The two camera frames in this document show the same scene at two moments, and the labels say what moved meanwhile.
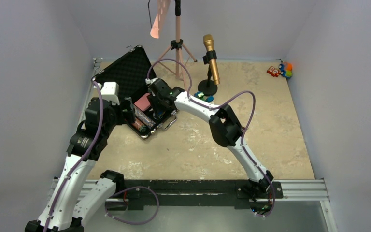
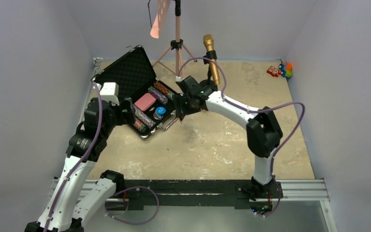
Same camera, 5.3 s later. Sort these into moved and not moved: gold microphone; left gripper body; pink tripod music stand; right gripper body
Moved: right gripper body
Not moved: gold microphone; left gripper body; pink tripod music stand
